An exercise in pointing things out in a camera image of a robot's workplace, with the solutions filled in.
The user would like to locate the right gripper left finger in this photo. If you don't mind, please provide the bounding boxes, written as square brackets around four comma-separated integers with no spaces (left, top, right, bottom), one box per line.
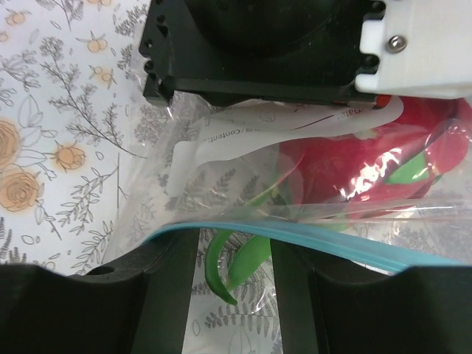
[1,229,199,353]

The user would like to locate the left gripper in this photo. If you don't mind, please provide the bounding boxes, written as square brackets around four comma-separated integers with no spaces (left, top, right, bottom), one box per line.
[139,0,387,108]

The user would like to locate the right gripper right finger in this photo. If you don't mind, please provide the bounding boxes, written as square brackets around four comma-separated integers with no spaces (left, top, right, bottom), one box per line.
[271,240,471,354]

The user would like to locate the green fake bean pods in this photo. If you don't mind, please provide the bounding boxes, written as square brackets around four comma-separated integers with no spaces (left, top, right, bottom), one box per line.
[204,176,347,306]

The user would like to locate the clear zip top bag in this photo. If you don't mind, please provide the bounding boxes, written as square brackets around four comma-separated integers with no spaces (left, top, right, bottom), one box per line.
[99,91,472,354]

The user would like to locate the red fake fruit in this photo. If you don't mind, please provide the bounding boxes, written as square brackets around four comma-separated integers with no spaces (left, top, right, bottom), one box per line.
[277,97,471,231]

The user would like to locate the floral table mat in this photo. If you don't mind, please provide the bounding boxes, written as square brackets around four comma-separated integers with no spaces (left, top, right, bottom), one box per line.
[1,1,167,275]

